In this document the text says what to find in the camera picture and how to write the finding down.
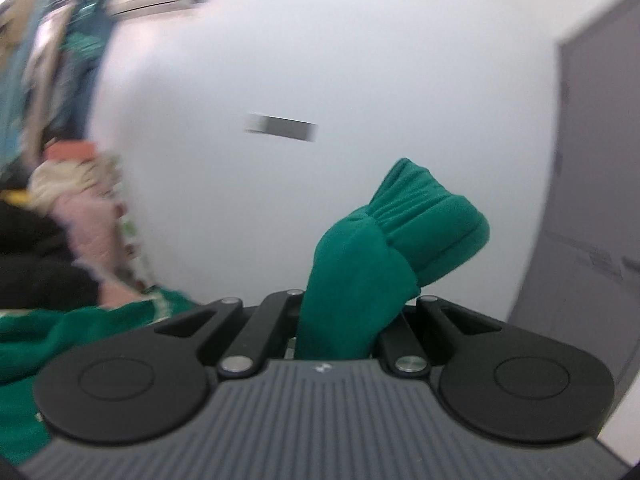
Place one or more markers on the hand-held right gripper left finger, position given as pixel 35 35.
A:
pixel 280 312

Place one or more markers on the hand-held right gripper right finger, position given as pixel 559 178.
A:
pixel 400 346

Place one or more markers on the green hoodie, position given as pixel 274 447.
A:
pixel 360 260

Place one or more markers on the patchwork blanket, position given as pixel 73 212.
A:
pixel 95 230

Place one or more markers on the black puffer jacket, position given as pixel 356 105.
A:
pixel 35 255

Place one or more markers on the grey door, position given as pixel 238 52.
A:
pixel 595 170

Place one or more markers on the pink pillow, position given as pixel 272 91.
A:
pixel 70 151

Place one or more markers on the dark blue curtain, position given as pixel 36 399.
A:
pixel 85 45

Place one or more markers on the hanging pale pink garment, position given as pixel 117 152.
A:
pixel 47 55

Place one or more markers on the grey wall switch panel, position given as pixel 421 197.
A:
pixel 281 127

